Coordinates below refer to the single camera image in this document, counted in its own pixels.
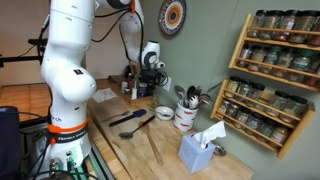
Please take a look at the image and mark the white wall power outlet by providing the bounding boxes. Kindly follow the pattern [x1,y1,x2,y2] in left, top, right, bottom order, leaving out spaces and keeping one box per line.
[162,76,173,92]

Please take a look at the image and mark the wide black lidded spice jar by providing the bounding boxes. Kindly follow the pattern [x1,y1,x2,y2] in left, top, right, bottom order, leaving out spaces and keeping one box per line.
[138,82,149,99]

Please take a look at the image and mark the dark blue chair back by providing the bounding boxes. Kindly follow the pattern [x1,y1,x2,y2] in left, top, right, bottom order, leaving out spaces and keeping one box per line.
[0,105,21,180]

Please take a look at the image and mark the white crock red pepper print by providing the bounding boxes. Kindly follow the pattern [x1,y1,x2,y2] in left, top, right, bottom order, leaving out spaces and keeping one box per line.
[173,101,199,133]

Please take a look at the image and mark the glass spice jar black lid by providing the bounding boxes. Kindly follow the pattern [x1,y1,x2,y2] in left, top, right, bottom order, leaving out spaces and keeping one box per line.
[218,98,231,114]
[259,9,284,40]
[225,75,242,98]
[256,118,277,138]
[237,44,254,69]
[279,95,308,124]
[273,9,299,42]
[269,124,290,145]
[248,9,268,38]
[235,79,253,101]
[246,82,266,107]
[289,9,320,44]
[272,48,296,78]
[304,58,320,88]
[225,103,240,119]
[234,107,252,125]
[307,16,320,47]
[248,46,268,72]
[244,112,264,131]
[265,90,290,118]

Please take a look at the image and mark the slotted metal spoon black handle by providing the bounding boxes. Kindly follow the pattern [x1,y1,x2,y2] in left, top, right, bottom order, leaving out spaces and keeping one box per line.
[118,115,157,140]

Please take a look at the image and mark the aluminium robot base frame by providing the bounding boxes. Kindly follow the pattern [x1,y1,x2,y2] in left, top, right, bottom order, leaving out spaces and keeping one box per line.
[87,141,116,180]

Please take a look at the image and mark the black ladle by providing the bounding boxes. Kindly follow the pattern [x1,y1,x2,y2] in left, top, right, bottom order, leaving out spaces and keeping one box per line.
[186,85,198,101]

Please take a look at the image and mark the small glass dish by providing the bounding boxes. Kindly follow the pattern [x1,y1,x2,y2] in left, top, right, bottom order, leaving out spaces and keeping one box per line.
[213,144,228,158]

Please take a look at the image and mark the black camera stand pole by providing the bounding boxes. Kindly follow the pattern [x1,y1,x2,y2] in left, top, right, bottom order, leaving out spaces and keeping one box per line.
[0,38,48,68]

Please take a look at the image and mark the wooden cooking spoon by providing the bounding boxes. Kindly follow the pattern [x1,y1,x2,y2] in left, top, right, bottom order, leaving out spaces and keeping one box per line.
[139,120,165,167]

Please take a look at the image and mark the large metal serving spoon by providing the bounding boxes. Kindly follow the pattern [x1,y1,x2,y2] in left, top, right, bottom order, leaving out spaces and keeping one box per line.
[174,84,187,108]

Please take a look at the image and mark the crumpled white paper towel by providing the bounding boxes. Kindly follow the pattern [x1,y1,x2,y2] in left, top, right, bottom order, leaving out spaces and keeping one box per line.
[91,87,118,104]

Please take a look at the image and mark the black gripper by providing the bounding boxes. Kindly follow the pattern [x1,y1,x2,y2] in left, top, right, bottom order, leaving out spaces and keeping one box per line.
[142,68,162,89]

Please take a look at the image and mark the wooden spice tray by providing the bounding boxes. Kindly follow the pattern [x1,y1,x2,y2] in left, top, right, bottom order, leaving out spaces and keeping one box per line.
[114,75,155,105]

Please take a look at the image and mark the tall clear glass spice bottle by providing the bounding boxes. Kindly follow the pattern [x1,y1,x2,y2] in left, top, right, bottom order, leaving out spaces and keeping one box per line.
[150,93,161,109]

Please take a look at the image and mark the colourful patterned wall plate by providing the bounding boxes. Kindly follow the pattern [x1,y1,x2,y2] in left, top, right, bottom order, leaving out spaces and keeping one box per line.
[158,0,188,37]

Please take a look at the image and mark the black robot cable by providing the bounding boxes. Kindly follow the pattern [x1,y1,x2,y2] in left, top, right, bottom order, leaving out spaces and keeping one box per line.
[91,6,146,64]

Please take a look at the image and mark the glass spice jar green lid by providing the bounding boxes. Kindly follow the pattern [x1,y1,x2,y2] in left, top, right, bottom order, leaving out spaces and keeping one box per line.
[260,45,283,74]
[287,49,316,83]

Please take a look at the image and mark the small metal spoon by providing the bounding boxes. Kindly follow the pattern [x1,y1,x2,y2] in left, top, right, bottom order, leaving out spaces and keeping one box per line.
[148,108,172,118]

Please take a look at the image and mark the white facial tissue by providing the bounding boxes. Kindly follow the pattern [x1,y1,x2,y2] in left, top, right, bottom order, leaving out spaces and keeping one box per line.
[191,120,227,149]

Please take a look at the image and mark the wooden wall spice rack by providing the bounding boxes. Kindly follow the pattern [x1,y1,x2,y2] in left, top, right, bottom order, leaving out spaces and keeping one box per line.
[228,13,320,94]
[209,78,316,160]

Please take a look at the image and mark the light blue tissue box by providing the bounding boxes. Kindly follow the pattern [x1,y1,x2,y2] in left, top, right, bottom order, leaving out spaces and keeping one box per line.
[177,133,217,175]

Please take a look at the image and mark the small white bowl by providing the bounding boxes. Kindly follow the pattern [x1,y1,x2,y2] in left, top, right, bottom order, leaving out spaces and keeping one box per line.
[154,105,175,121]

